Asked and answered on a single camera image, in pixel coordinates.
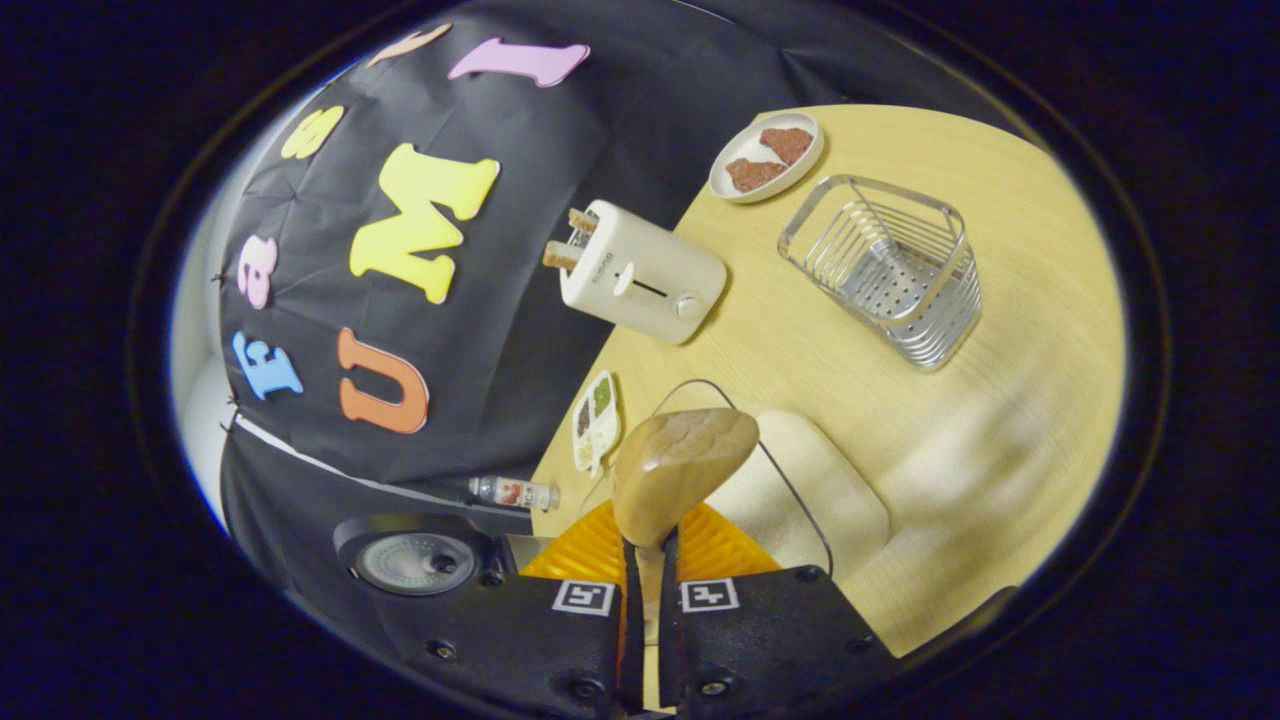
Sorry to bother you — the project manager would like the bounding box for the white toaster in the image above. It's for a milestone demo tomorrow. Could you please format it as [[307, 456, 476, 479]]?
[[558, 199, 729, 346]]

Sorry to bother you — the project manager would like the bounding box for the small clear bottle red label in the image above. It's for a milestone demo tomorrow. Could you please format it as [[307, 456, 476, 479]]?
[[468, 476, 562, 513]]

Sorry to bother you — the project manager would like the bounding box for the metal wire chopstick holder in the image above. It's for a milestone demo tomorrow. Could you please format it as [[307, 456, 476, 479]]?
[[777, 174, 983, 372]]

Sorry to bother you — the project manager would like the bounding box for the wooden spoon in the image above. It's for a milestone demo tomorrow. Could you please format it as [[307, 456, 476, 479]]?
[[612, 407, 761, 646]]

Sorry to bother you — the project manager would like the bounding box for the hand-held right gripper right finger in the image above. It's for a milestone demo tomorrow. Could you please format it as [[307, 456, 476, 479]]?
[[657, 500, 902, 717]]

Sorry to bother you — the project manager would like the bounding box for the white round plate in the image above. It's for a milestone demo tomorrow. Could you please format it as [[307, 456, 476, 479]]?
[[708, 111, 826, 205]]

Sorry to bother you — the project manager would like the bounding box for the beige rice cooker black lid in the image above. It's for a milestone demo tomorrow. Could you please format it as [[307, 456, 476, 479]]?
[[333, 512, 531, 601]]

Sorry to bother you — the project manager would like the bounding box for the brown meat piece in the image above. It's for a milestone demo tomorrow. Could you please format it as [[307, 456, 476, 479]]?
[[758, 127, 814, 167], [725, 158, 789, 194]]

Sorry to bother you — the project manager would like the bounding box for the white divided bean dish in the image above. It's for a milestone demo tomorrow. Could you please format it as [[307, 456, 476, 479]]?
[[572, 371, 621, 479]]

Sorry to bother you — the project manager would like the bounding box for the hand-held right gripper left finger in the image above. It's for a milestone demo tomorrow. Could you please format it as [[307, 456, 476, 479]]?
[[375, 500, 647, 717]]

